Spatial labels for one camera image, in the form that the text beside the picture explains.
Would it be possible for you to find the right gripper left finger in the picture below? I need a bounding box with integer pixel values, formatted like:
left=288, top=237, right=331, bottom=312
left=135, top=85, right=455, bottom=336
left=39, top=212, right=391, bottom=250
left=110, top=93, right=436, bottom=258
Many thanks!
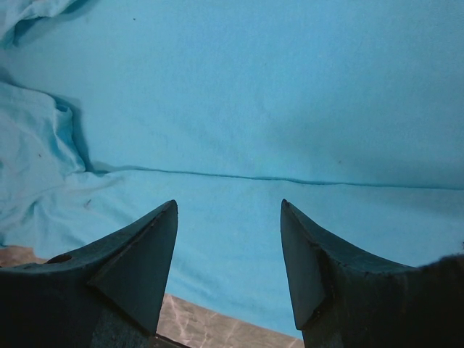
left=1, top=200, right=178, bottom=347

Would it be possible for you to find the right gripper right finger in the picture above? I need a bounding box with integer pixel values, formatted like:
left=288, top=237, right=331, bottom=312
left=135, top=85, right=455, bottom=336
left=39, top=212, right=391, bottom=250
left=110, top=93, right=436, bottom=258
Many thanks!
left=281, top=201, right=463, bottom=347

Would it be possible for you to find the cyan blue t-shirt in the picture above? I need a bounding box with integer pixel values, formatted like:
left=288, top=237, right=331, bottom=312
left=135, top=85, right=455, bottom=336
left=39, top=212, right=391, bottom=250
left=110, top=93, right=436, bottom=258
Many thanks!
left=1, top=1, right=463, bottom=337

